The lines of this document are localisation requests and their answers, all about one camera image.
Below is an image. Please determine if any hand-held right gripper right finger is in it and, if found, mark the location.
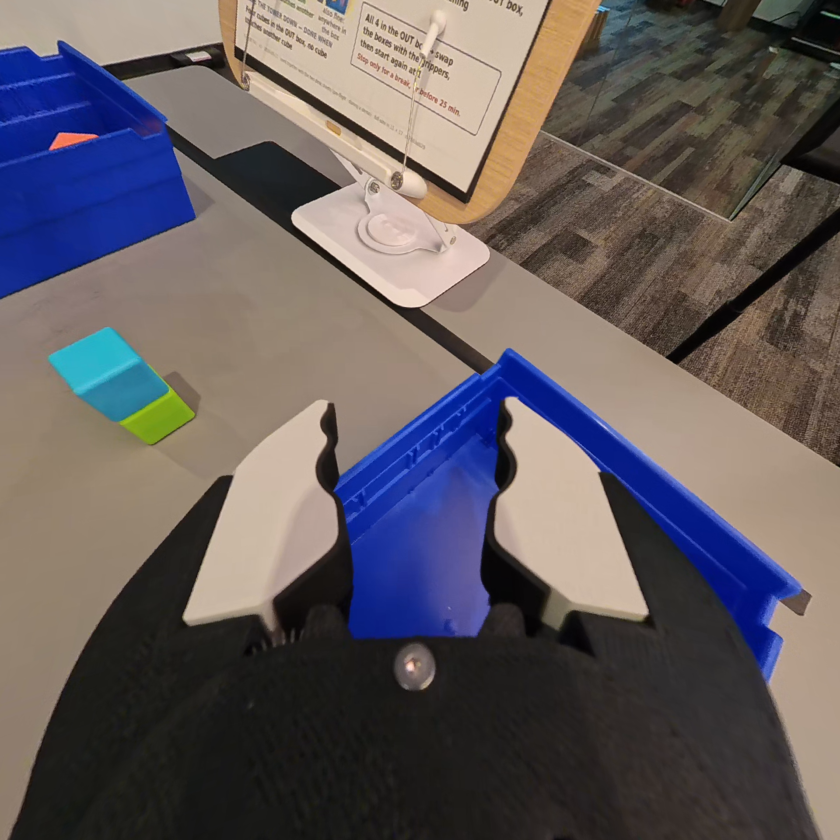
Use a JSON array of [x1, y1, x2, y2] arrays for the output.
[[483, 397, 652, 636]]

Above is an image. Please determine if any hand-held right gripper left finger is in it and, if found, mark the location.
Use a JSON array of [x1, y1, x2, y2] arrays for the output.
[[184, 401, 353, 634]]

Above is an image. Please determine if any blue plastic bin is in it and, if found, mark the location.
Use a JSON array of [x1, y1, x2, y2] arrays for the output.
[[335, 348, 804, 683], [0, 42, 198, 300]]

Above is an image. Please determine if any green magnetic cube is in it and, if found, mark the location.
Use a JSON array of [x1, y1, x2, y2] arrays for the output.
[[121, 388, 196, 447]]

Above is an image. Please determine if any teal magnetic cube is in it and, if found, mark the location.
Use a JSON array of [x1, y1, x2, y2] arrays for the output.
[[49, 327, 172, 422]]

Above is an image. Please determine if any white sign stand base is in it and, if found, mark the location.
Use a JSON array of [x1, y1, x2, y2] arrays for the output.
[[292, 164, 492, 311]]

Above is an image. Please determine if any wooden instruction sign board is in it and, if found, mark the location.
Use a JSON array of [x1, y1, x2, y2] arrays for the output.
[[217, 0, 602, 228]]

